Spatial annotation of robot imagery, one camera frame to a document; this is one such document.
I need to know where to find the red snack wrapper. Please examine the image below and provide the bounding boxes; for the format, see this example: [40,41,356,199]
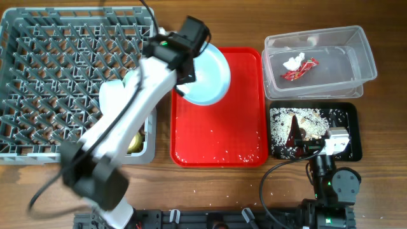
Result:
[281,58,319,81]

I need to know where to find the white tissue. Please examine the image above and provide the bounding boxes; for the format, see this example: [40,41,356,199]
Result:
[283,53,305,71]

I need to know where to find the red plastic tray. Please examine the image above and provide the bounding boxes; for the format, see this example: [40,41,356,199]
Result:
[170,47,268,168]

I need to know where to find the large light blue plate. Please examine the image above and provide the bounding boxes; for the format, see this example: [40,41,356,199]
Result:
[176,43,231,106]

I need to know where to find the small light blue bowl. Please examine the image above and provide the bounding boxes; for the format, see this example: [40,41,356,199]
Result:
[99,80,125,115]

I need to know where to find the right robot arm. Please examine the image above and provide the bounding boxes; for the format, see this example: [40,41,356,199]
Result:
[287,116,361,229]

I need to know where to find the rice and food leftovers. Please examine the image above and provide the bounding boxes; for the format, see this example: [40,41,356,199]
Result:
[270,107,354,159]

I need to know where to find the clear plastic bin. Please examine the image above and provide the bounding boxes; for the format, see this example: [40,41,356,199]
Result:
[262,25,378,101]

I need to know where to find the grey dishwasher rack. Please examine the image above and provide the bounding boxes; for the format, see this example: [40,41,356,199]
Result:
[1,6,155,165]

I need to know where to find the yellow plastic cup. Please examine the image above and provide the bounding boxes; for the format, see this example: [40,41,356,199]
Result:
[127,132,144,154]

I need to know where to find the black waste tray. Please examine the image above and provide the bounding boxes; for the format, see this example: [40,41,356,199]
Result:
[269,101,362,162]

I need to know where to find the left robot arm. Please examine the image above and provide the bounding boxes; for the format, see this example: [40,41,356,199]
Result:
[60,16,210,228]

